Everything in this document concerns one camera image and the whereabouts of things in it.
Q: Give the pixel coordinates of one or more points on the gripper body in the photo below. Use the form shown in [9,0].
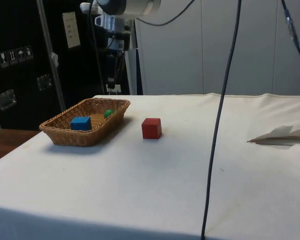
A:
[120,35]

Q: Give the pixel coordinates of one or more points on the green ball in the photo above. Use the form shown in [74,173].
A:
[108,113]

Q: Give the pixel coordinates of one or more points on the blue cube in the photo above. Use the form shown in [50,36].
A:
[80,123]

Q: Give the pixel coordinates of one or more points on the wicker basket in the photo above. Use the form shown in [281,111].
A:
[72,138]

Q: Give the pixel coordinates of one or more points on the pale locker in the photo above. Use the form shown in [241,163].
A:
[255,55]
[170,55]
[287,80]

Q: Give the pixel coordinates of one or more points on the red cube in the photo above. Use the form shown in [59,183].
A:
[151,128]

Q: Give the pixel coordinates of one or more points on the black cabinet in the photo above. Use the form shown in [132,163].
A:
[20,82]

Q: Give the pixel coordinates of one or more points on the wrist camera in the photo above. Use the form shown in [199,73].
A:
[105,23]

